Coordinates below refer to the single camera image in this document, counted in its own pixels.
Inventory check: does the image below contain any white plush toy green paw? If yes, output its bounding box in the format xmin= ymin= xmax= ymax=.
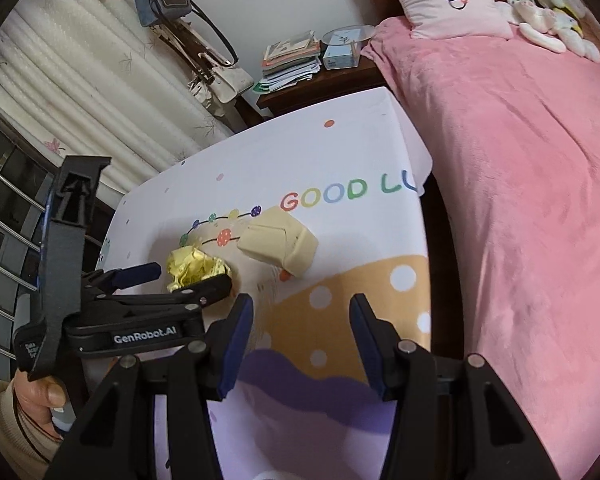
xmin=497 ymin=0 xmax=569 ymax=55

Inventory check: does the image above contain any person's left hand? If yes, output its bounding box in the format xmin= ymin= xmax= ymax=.
xmin=11 ymin=362 xmax=70 ymax=434

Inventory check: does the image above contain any wooden nightstand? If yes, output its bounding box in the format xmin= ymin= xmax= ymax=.
xmin=254 ymin=62 xmax=389 ymax=117

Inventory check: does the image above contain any pink embroidered pillow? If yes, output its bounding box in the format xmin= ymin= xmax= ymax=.
xmin=372 ymin=0 xmax=514 ymax=41

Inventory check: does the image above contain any cream curtain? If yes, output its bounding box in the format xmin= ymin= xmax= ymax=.
xmin=0 ymin=0 xmax=237 ymax=197

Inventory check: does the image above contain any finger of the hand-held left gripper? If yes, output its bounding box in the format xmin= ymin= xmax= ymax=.
xmin=99 ymin=274 xmax=234 ymax=314
xmin=82 ymin=261 xmax=163 ymax=296

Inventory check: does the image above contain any stack of books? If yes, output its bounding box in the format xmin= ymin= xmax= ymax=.
xmin=259 ymin=29 xmax=324 ymax=94

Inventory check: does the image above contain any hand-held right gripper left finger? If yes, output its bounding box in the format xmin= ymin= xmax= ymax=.
xmin=45 ymin=293 xmax=255 ymax=480

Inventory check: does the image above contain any pink bed blanket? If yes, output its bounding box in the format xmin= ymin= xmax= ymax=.
xmin=360 ymin=15 xmax=600 ymax=472

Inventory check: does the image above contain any person's left forearm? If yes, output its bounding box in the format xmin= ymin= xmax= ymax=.
xmin=0 ymin=379 xmax=63 ymax=479

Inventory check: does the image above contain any cartoon monster printed tablecloth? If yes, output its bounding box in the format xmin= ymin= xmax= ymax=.
xmin=95 ymin=86 xmax=434 ymax=480

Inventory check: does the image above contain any beige cardboard box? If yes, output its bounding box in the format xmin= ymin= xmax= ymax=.
xmin=236 ymin=208 xmax=320 ymax=279

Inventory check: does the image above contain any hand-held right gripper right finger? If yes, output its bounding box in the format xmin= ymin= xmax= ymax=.
xmin=349 ymin=293 xmax=556 ymax=480

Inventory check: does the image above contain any blue box with clear lid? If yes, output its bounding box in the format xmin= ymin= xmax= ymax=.
xmin=321 ymin=24 xmax=379 ymax=71

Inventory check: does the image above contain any metal window grille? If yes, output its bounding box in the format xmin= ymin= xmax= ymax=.
xmin=0 ymin=87 xmax=106 ymax=386

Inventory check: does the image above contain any cream handbag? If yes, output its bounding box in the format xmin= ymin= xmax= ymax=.
xmin=187 ymin=62 xmax=255 ymax=109

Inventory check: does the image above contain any white plush toy yellow trim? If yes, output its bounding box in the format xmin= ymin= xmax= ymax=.
xmin=537 ymin=0 xmax=600 ymax=64

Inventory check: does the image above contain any gold foil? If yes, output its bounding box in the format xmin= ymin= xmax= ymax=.
xmin=165 ymin=245 xmax=233 ymax=294

